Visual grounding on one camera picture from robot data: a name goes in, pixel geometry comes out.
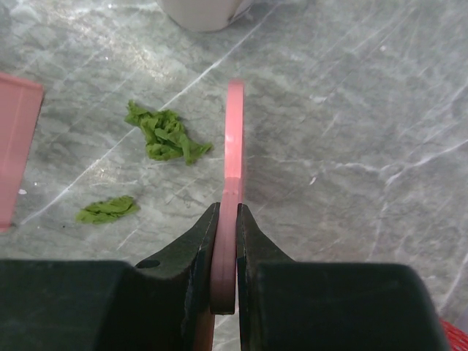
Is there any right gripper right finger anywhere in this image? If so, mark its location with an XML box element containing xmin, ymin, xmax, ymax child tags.
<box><xmin>235</xmin><ymin>203</ymin><xmax>293</xmax><ymax>351</ymax></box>

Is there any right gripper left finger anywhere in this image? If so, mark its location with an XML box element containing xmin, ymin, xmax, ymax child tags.
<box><xmin>136</xmin><ymin>203</ymin><xmax>220</xmax><ymax>350</ymax></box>

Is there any pink hand brush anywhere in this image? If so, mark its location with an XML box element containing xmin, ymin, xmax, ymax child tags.
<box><xmin>210</xmin><ymin>80</ymin><xmax>244</xmax><ymax>315</ymax></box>

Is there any pink dustpan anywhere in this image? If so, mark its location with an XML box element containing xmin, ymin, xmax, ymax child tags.
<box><xmin>1</xmin><ymin>72</ymin><xmax>44</xmax><ymax>232</ymax></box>

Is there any green paper scrap small centre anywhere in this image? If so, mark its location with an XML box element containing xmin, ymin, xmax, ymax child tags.
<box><xmin>75</xmin><ymin>195</ymin><xmax>140</xmax><ymax>225</ymax></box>

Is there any green paper scrap by dustpan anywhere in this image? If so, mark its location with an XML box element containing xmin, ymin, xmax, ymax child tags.
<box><xmin>124</xmin><ymin>100</ymin><xmax>213</xmax><ymax>165</ymax></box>

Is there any red mesh basket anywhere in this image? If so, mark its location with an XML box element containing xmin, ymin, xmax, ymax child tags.
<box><xmin>440</xmin><ymin>319</ymin><xmax>468</xmax><ymax>351</ymax></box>

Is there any white paper roll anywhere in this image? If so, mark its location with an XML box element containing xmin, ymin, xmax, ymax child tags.
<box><xmin>157</xmin><ymin>0</ymin><xmax>254</xmax><ymax>32</ymax></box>

